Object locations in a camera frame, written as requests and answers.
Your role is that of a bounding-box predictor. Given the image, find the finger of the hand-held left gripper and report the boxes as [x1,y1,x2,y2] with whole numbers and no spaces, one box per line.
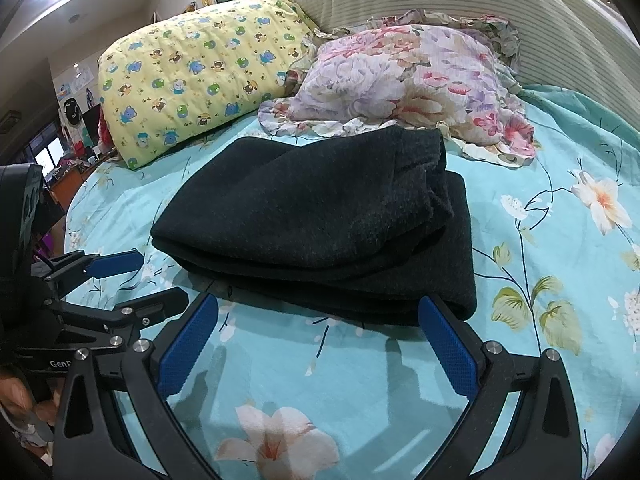
[31,248,146,283]
[42,287,190,333]

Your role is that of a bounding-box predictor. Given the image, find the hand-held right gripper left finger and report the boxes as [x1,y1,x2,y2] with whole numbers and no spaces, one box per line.
[52,292,222,480]

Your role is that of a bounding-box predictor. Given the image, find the wooden cabinet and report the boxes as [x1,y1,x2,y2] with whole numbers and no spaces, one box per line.
[47,159,108,213]

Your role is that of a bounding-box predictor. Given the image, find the black television screen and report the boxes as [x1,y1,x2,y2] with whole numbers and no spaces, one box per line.
[81,104,105,148]

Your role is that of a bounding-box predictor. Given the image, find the pink floral ruffled pillow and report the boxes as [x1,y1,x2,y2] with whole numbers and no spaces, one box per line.
[257,10,538,167]

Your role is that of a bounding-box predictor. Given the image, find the blue floral bed sheet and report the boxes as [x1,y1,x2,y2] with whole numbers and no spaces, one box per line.
[62,82,640,480]

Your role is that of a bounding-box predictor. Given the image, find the person's left hand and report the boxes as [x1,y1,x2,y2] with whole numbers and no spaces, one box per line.
[0,365,60,443]

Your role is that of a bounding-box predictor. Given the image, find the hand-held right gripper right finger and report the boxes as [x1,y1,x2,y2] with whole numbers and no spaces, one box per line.
[417,294,583,480]

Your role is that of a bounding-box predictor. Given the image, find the yellow cartoon print pillow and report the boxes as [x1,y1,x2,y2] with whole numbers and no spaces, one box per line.
[97,0,315,171]

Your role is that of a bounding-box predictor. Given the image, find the dark grey pants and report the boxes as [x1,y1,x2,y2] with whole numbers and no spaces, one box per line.
[150,125,476,328]

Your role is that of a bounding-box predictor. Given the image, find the red cloth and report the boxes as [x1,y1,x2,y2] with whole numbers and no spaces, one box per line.
[98,110,115,153]

